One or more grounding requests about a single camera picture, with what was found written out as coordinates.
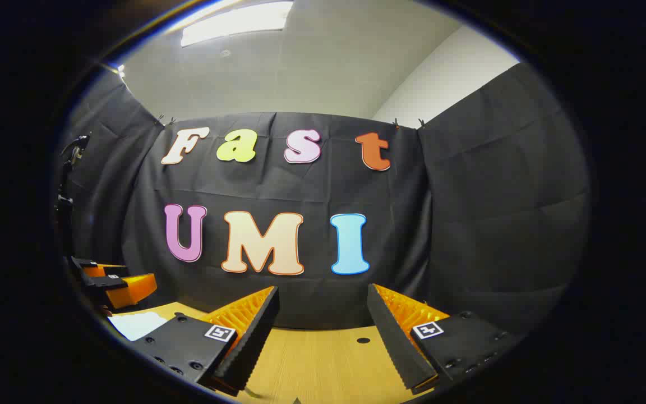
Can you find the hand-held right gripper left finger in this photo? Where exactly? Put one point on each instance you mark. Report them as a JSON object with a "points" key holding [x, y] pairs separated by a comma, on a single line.
{"points": [[253, 342]]}

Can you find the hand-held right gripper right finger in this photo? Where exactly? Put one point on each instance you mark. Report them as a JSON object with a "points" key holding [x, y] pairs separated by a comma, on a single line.
{"points": [[396, 342]]}

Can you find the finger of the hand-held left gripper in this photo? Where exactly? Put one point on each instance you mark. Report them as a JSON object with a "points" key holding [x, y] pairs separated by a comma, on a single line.
{"points": [[107, 282], [84, 264]]}

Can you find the white suitcase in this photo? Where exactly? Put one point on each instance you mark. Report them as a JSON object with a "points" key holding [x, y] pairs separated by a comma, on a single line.
{"points": [[135, 325]]}

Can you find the black backdrop cloth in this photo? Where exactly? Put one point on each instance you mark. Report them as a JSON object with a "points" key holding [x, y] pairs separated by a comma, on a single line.
{"points": [[312, 185]]}

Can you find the ceiling light panel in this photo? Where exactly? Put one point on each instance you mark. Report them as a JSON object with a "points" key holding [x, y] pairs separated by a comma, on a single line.
{"points": [[233, 22]]}

